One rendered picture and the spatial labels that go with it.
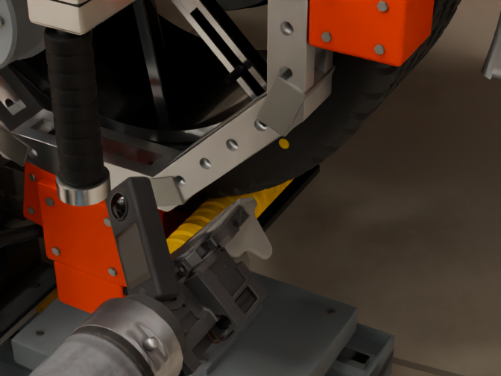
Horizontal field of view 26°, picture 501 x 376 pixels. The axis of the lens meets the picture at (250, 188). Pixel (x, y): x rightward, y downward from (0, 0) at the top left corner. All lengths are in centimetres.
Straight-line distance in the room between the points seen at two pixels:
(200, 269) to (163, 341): 10
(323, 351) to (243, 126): 55
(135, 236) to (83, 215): 27
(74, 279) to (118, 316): 40
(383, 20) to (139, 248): 29
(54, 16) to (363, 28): 28
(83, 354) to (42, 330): 70
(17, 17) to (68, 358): 29
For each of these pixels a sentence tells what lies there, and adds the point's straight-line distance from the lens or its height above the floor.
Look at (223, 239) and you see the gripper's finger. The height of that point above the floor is 66.
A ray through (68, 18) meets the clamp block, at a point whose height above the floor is 91.
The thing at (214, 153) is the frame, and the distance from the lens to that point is 108.
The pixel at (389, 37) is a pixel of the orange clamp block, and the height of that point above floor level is 84.
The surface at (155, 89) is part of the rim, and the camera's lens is 123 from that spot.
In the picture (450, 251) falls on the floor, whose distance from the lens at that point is 210.
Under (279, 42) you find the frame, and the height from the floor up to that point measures 81.
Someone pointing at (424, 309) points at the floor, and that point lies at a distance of 195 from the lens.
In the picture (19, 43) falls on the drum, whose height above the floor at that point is 83.
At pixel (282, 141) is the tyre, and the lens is 114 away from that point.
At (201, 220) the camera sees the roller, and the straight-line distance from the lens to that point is 122.
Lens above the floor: 125
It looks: 34 degrees down
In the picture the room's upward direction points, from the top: straight up
